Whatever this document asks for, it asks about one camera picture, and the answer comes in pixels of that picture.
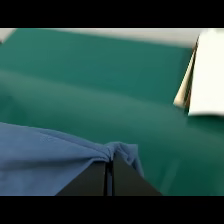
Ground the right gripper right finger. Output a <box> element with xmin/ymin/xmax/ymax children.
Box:
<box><xmin>111</xmin><ymin>153</ymin><xmax>163</xmax><ymax>197</ymax></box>

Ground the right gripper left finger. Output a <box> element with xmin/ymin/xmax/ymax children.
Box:
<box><xmin>55</xmin><ymin>160</ymin><xmax>108</xmax><ymax>197</ymax></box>

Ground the blue shirt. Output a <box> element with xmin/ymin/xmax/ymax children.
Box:
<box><xmin>0</xmin><ymin>121</ymin><xmax>145</xmax><ymax>197</ymax></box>

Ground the beige garment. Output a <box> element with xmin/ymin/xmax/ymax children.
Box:
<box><xmin>173</xmin><ymin>36</ymin><xmax>200</xmax><ymax>109</ymax></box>

